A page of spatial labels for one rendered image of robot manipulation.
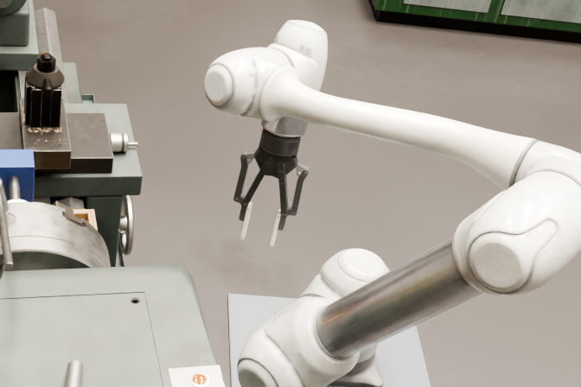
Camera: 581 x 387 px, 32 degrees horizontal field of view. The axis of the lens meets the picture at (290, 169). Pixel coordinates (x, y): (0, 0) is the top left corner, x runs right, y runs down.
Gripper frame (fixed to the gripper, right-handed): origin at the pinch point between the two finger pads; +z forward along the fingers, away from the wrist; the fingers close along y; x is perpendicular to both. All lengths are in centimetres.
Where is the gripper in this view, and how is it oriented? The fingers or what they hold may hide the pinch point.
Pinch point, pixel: (260, 226)
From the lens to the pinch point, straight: 202.3
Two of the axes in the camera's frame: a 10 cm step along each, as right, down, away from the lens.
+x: -1.1, 3.4, -9.4
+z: -2.1, 9.1, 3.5
